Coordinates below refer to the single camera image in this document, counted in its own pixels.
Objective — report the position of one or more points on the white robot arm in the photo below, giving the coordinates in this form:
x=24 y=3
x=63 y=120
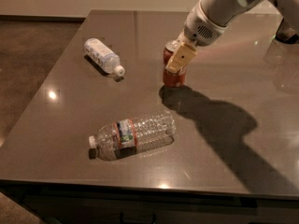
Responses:
x=289 y=9

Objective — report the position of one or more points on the clear empty plastic bottle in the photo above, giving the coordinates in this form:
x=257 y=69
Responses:
x=128 y=137

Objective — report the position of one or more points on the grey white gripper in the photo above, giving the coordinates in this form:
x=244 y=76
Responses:
x=200 y=32

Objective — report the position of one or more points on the red coke can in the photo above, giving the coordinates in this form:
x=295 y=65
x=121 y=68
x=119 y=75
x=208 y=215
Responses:
x=172 y=77

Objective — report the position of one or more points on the white labelled water bottle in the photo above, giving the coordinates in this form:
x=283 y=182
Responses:
x=104 y=57

